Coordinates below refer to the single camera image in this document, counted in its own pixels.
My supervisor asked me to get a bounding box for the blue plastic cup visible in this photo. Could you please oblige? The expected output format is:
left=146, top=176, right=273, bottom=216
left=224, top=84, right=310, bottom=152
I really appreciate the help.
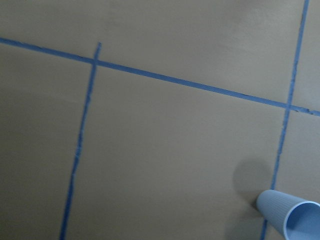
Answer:
left=256, top=190, right=320, bottom=240

